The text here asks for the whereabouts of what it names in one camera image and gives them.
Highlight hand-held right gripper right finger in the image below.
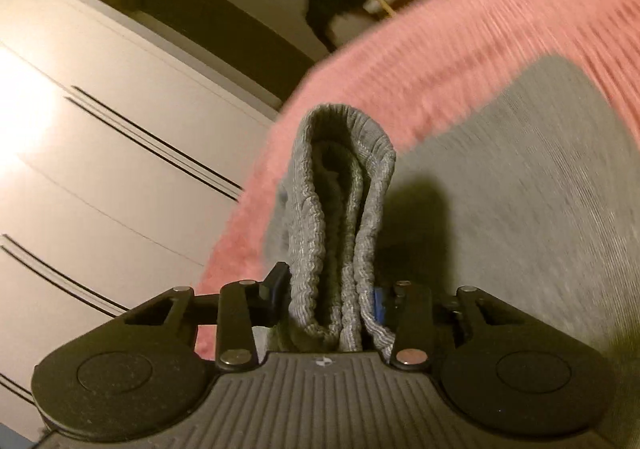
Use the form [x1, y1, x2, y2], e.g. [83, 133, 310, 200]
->
[373, 281, 517, 370]

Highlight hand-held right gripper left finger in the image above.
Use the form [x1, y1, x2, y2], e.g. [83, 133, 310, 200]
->
[124, 262, 293, 373]

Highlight grey drawstring pants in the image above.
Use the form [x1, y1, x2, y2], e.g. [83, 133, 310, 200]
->
[264, 53, 640, 380]

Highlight white wardrobe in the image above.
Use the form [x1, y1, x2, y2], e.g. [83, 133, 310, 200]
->
[0, 0, 282, 410]

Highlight pink ribbed blanket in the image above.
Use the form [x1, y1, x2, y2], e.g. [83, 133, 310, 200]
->
[192, 0, 640, 361]

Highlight dark clothing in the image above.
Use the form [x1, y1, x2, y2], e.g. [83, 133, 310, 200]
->
[299, 0, 368, 50]

